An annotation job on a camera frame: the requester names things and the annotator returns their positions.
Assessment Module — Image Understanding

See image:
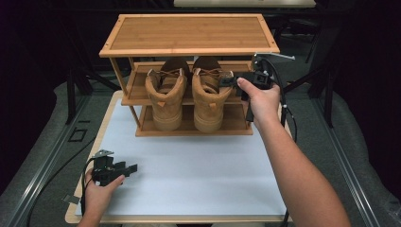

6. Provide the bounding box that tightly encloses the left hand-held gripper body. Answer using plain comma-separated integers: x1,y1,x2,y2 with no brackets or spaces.
91,149,127,187

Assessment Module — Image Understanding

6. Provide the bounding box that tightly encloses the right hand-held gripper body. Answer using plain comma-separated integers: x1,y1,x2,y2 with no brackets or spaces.
235,51,296,123

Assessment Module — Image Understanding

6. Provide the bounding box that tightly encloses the tan suede boot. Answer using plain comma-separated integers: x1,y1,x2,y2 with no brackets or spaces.
145,56,191,132
191,56,236,133

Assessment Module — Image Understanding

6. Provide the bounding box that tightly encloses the wooden three-tier shoe rack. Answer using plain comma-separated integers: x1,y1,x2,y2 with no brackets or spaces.
98,12,281,138

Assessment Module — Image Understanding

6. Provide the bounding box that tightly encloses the person's left hand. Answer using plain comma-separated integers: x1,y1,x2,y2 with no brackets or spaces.
84,169,126,216

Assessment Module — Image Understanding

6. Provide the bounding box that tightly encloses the person's right hand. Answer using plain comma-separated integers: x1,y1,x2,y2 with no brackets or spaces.
235,77,282,129

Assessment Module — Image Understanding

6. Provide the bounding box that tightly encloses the white table mat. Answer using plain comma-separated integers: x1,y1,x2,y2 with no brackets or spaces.
75,98,288,218

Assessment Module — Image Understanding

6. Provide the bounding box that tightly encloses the black metal stand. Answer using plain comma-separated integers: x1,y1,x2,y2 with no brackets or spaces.
60,18,122,126
277,18,346,129

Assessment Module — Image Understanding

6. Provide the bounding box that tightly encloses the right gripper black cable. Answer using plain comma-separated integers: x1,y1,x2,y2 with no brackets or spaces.
260,58,291,227

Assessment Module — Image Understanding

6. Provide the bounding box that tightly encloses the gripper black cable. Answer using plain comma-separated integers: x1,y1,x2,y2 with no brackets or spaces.
79,157,96,218
260,58,291,227

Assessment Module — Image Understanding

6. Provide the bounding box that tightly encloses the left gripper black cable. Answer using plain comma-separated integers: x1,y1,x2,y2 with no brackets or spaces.
79,157,96,218

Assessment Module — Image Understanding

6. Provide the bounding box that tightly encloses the black floor cable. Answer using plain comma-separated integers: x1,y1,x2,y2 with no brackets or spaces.
26,135,97,227

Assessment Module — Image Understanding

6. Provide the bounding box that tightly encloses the thin black cable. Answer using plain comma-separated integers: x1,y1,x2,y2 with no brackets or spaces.
286,107,298,145

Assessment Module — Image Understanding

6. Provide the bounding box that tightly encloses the aluminium floor rail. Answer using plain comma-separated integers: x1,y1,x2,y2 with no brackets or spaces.
311,97,383,227
6,94,93,227

